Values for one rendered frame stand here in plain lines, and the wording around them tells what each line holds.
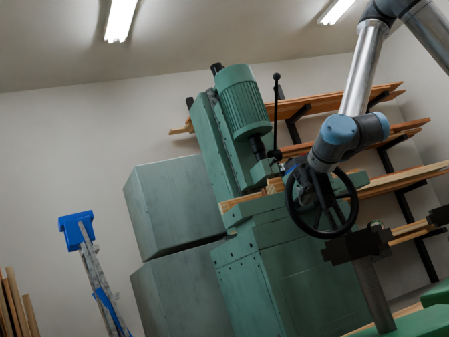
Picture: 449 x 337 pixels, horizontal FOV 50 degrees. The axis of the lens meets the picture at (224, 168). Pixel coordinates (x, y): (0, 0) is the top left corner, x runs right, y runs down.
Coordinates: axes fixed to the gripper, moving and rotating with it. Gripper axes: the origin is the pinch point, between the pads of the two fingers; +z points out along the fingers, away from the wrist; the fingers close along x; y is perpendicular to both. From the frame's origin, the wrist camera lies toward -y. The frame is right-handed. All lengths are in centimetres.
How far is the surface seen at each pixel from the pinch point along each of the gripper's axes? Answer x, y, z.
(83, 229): 63, 57, 74
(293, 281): 1.8, -13.3, 30.0
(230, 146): -5, 56, 35
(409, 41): -329, 235, 159
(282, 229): -1.3, 4.7, 23.6
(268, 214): 2.2, 10.8, 21.3
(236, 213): 12.9, 16.5, 23.9
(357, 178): -41.6, 14.7, 19.9
